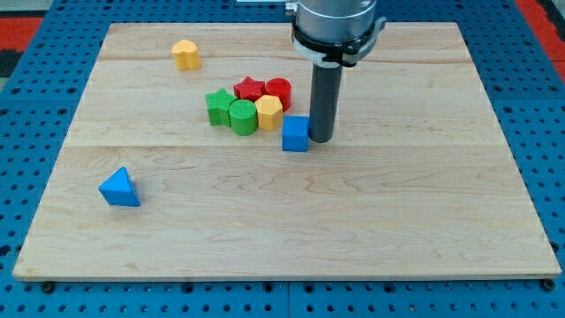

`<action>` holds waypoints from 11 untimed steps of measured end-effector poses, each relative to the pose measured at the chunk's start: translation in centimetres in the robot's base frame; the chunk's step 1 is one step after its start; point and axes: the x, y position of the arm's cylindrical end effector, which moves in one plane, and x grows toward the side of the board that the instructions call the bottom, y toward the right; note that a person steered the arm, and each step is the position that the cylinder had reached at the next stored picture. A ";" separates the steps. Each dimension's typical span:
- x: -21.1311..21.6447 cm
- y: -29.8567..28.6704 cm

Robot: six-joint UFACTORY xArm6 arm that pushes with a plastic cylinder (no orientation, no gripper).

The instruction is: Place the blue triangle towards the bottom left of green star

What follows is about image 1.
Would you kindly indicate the blue triangle block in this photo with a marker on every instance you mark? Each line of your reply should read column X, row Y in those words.
column 119, row 189

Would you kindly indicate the red star block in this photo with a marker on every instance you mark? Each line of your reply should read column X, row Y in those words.
column 249, row 89

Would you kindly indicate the green star block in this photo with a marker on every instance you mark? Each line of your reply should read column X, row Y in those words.
column 218, row 107

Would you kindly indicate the yellow heart block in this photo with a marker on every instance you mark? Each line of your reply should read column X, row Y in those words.
column 186, row 55

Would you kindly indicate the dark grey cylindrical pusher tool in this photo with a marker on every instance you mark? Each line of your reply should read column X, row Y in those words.
column 323, row 105

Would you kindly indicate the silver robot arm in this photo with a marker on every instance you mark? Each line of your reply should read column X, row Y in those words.
column 334, row 33

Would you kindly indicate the red cylinder block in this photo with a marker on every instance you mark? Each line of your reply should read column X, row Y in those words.
column 281, row 88

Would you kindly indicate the blue cube block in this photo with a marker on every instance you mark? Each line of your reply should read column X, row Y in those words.
column 295, row 133

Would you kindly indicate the light wooden board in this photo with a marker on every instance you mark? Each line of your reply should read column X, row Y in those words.
column 418, row 182

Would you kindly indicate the green cylinder block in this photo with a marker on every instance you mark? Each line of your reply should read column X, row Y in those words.
column 243, row 117

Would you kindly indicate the yellow hexagon block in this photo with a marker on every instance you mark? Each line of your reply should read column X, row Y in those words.
column 269, row 112

